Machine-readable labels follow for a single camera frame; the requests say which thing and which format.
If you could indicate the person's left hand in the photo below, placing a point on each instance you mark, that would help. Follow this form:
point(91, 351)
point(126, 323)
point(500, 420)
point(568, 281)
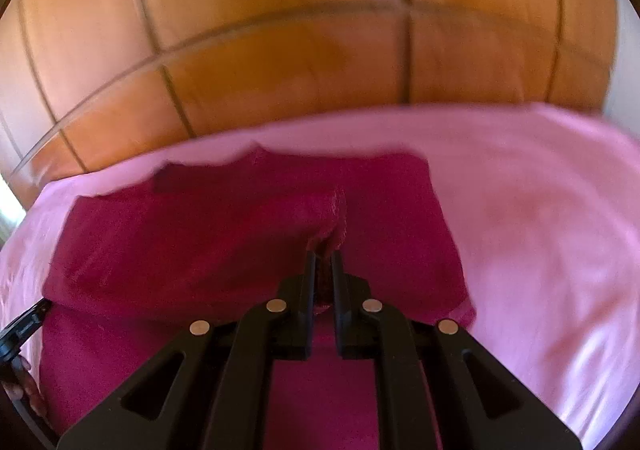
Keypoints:
point(27, 382)

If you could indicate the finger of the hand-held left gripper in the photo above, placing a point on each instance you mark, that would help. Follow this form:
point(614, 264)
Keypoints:
point(10, 347)

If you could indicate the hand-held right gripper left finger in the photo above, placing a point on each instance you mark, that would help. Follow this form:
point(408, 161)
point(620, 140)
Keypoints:
point(300, 315)

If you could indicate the pink bed sheet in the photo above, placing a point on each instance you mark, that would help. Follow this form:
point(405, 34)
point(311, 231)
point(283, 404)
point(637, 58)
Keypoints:
point(525, 230)

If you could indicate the maroon pants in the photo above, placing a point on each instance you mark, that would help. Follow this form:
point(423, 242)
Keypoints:
point(200, 240)

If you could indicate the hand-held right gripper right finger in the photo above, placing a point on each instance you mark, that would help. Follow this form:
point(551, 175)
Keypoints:
point(350, 315)

